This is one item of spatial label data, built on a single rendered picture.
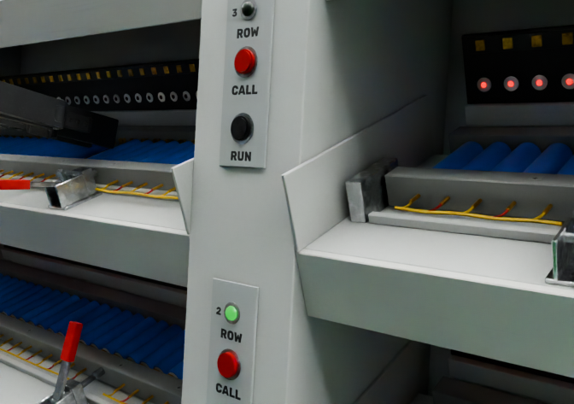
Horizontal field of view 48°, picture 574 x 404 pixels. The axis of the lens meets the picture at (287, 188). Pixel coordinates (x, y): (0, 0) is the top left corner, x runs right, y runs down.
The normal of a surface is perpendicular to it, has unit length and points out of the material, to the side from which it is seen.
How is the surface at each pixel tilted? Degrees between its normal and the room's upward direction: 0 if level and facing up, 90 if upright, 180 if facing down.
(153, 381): 21
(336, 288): 112
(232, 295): 90
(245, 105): 90
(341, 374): 90
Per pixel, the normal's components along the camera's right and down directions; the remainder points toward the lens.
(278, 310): -0.62, -0.01
